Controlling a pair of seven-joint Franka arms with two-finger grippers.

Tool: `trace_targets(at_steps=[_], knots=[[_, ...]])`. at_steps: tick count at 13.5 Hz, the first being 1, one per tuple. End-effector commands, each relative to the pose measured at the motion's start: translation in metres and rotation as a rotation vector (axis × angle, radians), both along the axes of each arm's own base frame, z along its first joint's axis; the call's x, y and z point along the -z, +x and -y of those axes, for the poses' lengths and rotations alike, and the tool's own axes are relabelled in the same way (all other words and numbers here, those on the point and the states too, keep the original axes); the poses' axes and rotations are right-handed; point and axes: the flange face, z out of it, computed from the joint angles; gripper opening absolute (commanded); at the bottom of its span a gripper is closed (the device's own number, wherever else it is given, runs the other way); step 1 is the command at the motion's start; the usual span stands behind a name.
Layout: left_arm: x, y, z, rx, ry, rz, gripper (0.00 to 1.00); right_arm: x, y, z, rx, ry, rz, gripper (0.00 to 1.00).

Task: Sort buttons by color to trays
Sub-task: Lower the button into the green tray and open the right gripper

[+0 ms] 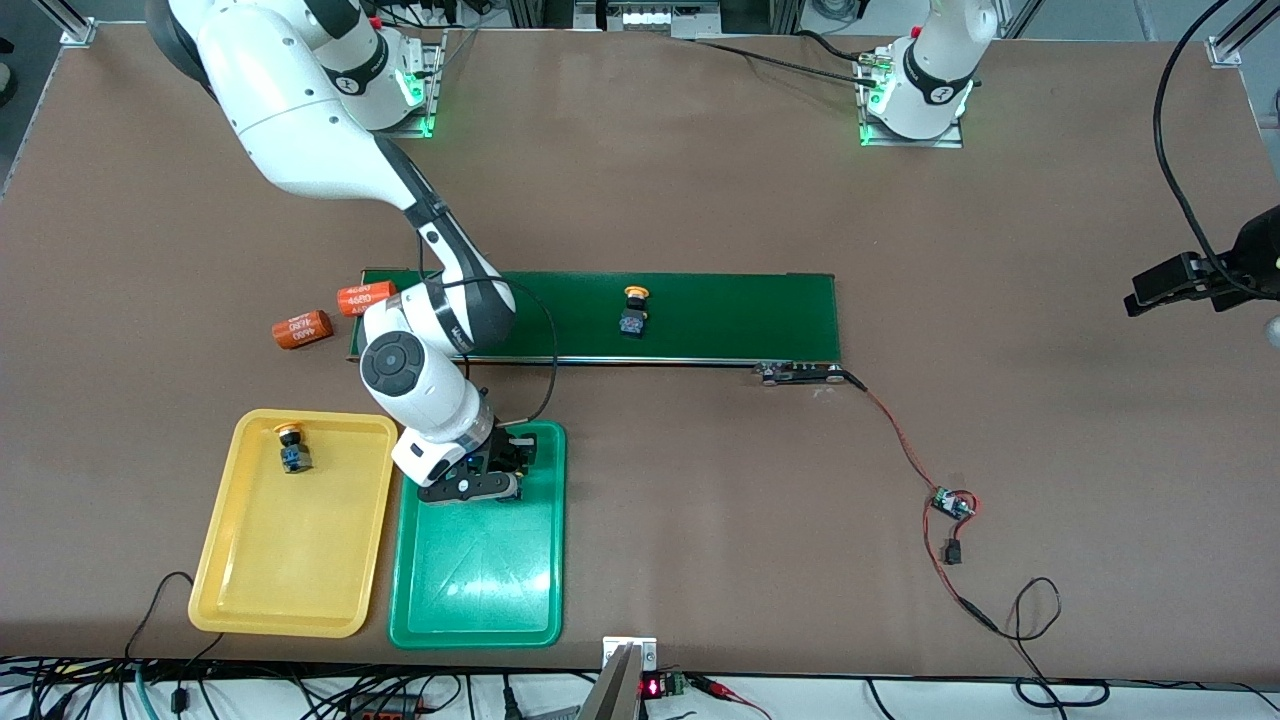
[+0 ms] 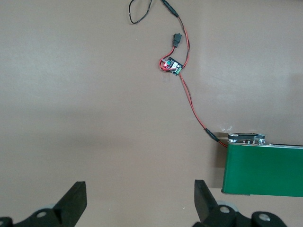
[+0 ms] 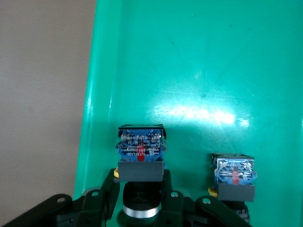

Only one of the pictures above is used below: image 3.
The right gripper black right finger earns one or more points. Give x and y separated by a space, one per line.
180 210

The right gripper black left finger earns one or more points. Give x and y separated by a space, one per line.
94 208

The green plastic tray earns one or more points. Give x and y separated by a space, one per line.
201 71

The green push button switch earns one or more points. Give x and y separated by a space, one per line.
140 170
235 189

